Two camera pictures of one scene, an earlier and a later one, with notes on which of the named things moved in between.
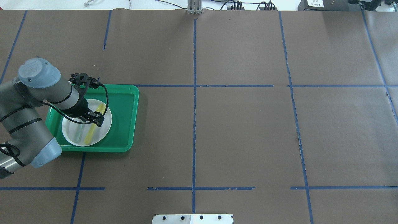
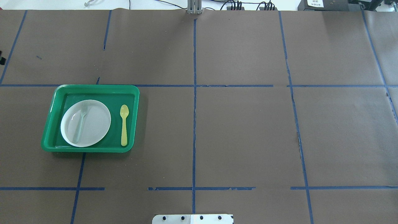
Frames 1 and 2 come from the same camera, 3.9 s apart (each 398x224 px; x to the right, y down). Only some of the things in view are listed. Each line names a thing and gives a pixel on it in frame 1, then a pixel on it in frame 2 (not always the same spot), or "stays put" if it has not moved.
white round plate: [87, 134] stays put
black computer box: [323, 5] stays put
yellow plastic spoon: [92, 130] to [124, 111]
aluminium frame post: [194, 7] stays put
